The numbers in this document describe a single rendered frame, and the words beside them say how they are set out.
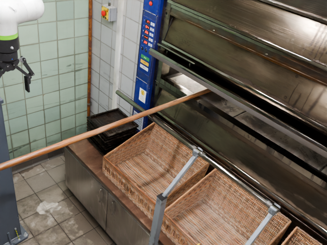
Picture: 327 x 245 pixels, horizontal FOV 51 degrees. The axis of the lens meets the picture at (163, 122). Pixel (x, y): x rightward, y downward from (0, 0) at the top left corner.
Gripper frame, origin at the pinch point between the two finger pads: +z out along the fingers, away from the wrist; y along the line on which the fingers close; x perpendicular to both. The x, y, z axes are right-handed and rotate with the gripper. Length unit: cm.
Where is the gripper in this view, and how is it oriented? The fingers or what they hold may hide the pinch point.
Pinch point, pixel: (12, 93)
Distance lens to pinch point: 161.1
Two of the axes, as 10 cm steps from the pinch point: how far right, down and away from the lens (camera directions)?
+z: -1.5, 8.0, 5.8
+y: -7.0, 3.3, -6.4
